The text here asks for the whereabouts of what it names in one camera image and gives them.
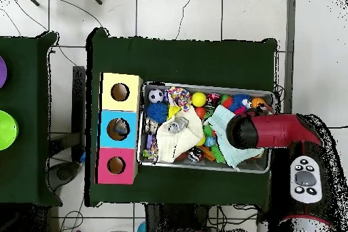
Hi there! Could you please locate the mint green cloth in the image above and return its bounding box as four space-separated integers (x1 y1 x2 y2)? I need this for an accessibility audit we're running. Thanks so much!
207 104 264 169

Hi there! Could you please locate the wooden box with three holes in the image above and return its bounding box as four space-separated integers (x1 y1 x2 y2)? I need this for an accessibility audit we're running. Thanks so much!
94 72 144 185

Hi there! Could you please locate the silver mesh bin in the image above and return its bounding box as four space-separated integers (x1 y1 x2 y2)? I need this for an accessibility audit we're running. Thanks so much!
137 81 275 174

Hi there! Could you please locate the blue spiky ball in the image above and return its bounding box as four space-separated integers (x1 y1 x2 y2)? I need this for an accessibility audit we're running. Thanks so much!
145 101 169 125

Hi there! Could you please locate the small soccer ball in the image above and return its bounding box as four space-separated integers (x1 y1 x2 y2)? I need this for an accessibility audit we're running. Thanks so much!
147 88 164 104

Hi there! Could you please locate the cream cloth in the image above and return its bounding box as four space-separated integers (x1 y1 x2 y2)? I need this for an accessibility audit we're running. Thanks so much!
156 106 205 163

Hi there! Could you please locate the orange ball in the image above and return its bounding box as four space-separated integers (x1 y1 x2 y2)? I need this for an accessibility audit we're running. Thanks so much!
194 106 207 120

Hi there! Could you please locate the yellow ball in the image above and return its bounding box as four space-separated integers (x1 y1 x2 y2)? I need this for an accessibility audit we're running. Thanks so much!
191 91 207 107

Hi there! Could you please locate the dark green tablecloth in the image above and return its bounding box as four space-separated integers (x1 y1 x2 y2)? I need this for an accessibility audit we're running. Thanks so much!
84 27 279 208

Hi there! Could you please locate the blue spiky toy with eyes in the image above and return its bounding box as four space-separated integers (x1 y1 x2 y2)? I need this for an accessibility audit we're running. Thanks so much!
220 93 252 114

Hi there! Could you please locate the small orange basketball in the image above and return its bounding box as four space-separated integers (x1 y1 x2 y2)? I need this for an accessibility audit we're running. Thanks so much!
250 96 266 108

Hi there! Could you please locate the side table with green cloth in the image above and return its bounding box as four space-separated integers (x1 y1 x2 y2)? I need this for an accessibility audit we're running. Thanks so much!
0 31 62 207

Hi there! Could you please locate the lime green disc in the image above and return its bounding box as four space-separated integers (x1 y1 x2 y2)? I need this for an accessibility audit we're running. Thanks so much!
0 110 20 152

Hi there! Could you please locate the purple disc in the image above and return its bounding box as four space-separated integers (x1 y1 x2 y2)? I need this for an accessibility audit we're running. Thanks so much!
0 55 8 90

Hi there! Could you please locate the thin black floor cable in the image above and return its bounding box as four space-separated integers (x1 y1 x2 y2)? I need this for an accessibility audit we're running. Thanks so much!
175 0 197 41

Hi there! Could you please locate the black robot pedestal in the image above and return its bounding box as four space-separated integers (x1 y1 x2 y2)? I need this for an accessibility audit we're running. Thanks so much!
143 203 210 232

